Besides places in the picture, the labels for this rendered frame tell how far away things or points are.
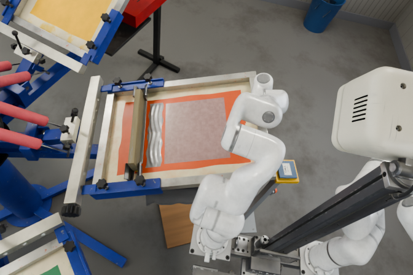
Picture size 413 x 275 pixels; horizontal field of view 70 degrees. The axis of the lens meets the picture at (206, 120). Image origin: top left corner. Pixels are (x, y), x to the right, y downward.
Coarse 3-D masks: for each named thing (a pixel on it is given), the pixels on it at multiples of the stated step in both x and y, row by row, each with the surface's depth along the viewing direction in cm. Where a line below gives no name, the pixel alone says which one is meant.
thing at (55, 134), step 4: (48, 132) 139; (52, 132) 139; (56, 132) 139; (60, 132) 138; (44, 136) 138; (48, 136) 138; (52, 136) 137; (56, 136) 137; (60, 136) 137; (44, 140) 137; (48, 140) 137; (52, 140) 137; (56, 140) 137; (76, 140) 138; (48, 144) 140; (52, 144) 140; (56, 144) 141
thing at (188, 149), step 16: (208, 128) 140; (128, 144) 140; (144, 144) 139; (176, 144) 137; (192, 144) 136; (208, 144) 135; (144, 160) 135; (176, 160) 133; (192, 160) 132; (208, 160) 131; (224, 160) 130; (240, 160) 129
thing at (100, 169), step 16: (176, 80) 154; (192, 80) 153; (208, 80) 152; (224, 80) 151; (240, 80) 152; (112, 96) 153; (112, 112) 150; (96, 160) 134; (96, 176) 129; (192, 176) 124; (224, 176) 122
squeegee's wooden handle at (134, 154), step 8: (136, 96) 142; (136, 104) 140; (136, 112) 137; (136, 120) 135; (136, 128) 132; (136, 136) 130; (136, 144) 129; (136, 152) 128; (128, 160) 124; (136, 160) 127; (136, 168) 127
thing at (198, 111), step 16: (192, 96) 152; (208, 96) 151; (224, 96) 150; (128, 112) 151; (176, 112) 147; (192, 112) 146; (208, 112) 145; (224, 112) 144; (128, 128) 145; (176, 128) 142; (192, 128) 141
